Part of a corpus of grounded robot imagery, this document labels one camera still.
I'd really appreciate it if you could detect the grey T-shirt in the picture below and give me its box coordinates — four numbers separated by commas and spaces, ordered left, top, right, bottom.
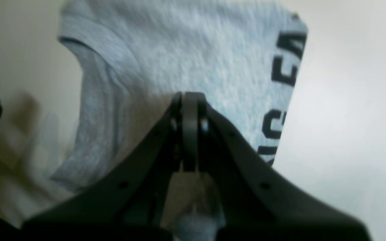
51, 0, 309, 241

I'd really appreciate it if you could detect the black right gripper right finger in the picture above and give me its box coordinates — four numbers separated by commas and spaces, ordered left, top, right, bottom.
190, 92, 370, 241

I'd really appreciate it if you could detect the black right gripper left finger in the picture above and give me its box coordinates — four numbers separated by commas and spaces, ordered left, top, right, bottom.
21, 92, 187, 241

